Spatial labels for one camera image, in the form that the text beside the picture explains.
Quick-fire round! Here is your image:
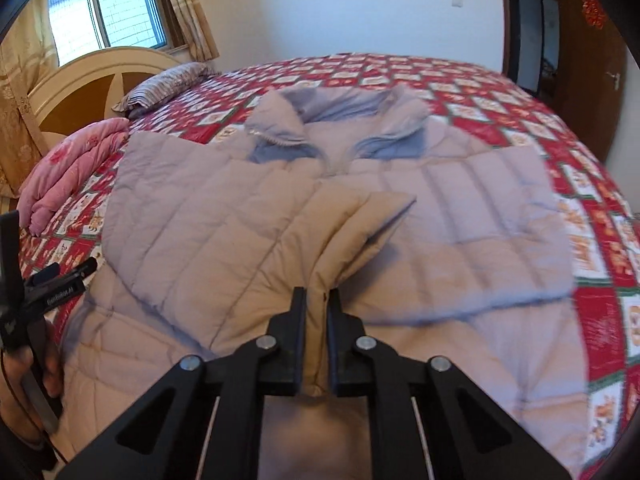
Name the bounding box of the brown wooden door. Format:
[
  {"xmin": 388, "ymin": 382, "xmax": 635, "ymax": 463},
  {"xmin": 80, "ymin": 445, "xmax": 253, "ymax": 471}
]
[{"xmin": 555, "ymin": 0, "xmax": 628, "ymax": 161}]

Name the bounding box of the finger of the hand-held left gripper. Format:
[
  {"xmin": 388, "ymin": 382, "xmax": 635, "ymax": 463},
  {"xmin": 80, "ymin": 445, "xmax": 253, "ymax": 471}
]
[{"xmin": 22, "ymin": 257, "xmax": 99, "ymax": 311}]

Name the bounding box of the beige padded jacket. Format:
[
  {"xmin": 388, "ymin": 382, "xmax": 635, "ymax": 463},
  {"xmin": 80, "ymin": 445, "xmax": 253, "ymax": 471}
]
[{"xmin": 60, "ymin": 84, "xmax": 596, "ymax": 480}]

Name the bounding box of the window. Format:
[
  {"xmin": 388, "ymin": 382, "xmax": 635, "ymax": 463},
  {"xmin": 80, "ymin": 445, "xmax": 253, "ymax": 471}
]
[{"xmin": 47, "ymin": 0, "xmax": 183, "ymax": 68}]

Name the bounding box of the person's left hand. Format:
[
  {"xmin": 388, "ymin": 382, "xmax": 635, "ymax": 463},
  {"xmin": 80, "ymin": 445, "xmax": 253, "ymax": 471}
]
[{"xmin": 0, "ymin": 347, "xmax": 65, "ymax": 411}]

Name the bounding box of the red printed bed blanket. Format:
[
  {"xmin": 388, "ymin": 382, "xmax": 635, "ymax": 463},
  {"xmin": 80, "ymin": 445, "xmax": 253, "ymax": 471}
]
[{"xmin": 20, "ymin": 52, "xmax": 640, "ymax": 466}]

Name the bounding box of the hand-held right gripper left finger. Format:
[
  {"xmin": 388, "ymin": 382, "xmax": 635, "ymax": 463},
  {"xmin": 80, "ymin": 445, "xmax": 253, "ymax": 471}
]
[{"xmin": 55, "ymin": 287, "xmax": 307, "ymax": 480}]

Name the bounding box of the striped pillow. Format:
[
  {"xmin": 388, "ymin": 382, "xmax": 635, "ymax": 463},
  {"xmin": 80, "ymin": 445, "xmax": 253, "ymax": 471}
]
[{"xmin": 112, "ymin": 62, "xmax": 213, "ymax": 121}]

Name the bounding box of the framed hallway mirror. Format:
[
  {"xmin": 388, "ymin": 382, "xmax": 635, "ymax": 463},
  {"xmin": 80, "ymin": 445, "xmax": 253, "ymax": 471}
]
[{"xmin": 539, "ymin": 0, "xmax": 561, "ymax": 96}]

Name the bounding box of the beige patterned curtain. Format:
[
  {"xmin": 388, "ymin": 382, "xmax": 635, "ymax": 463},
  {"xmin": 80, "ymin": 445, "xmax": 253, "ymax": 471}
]
[
  {"xmin": 160, "ymin": 0, "xmax": 221, "ymax": 61},
  {"xmin": 0, "ymin": 0, "xmax": 60, "ymax": 196}
]

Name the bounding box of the person's left forearm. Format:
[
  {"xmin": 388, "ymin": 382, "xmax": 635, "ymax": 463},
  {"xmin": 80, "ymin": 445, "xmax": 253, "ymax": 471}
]
[{"xmin": 0, "ymin": 405, "xmax": 58, "ymax": 480}]

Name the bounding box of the cream wooden headboard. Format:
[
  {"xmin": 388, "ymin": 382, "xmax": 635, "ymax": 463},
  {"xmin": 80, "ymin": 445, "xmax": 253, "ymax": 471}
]
[{"xmin": 0, "ymin": 46, "xmax": 183, "ymax": 201}]

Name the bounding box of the red paper door decoration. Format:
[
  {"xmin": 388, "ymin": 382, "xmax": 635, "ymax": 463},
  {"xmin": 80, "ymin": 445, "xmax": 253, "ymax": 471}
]
[{"xmin": 580, "ymin": 0, "xmax": 608, "ymax": 28}]

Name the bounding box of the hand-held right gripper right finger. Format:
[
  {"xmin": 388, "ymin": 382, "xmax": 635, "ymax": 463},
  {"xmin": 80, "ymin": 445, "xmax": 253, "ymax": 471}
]
[{"xmin": 327, "ymin": 290, "xmax": 572, "ymax": 480}]

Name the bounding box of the pink folded quilt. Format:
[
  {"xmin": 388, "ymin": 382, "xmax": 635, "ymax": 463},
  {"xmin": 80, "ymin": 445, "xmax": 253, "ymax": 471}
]
[{"xmin": 19, "ymin": 117, "xmax": 131, "ymax": 237}]

